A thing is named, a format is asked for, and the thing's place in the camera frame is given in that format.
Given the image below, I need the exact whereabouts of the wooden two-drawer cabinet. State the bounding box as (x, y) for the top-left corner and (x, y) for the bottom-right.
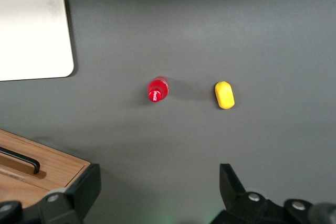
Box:
(0, 129), (92, 209)

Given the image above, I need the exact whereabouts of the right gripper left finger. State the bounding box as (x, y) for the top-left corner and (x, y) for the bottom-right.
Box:
(0, 163), (102, 224)

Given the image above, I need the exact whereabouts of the black metal drawer handle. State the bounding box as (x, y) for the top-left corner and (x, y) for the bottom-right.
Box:
(0, 146), (41, 175)

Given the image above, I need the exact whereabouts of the beige rectangular plastic tray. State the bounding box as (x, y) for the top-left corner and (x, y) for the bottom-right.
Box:
(0, 0), (75, 82)

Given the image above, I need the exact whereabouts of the wooden drawer front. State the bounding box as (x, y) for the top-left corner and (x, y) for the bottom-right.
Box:
(0, 129), (91, 191)
(0, 168), (68, 209)

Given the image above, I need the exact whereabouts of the red coke bottle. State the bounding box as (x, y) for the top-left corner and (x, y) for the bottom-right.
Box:
(146, 76), (170, 103)

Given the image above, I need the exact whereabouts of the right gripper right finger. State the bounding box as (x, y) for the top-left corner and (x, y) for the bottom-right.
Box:
(209, 163), (336, 224)

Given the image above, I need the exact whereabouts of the yellow lemon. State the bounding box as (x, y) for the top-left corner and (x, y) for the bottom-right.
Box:
(214, 80), (236, 110)

